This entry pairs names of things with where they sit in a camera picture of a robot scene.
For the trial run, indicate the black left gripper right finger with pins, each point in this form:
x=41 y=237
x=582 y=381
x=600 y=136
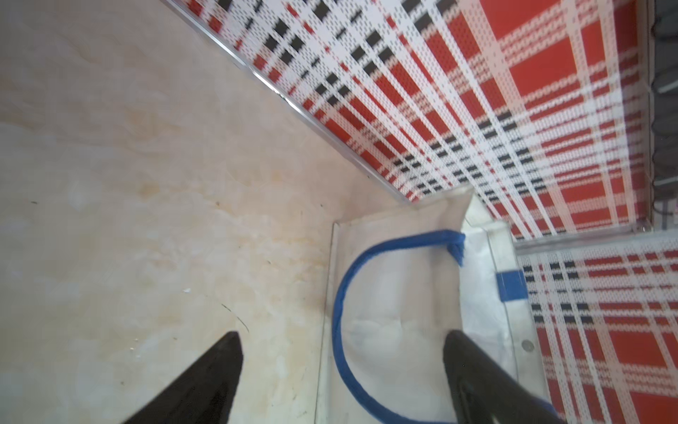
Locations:
x=482 y=392

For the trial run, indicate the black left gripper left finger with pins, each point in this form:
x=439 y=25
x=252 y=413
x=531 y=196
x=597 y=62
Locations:
x=204 y=393

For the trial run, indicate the white canvas bag blue handles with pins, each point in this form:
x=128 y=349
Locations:
x=398 y=282

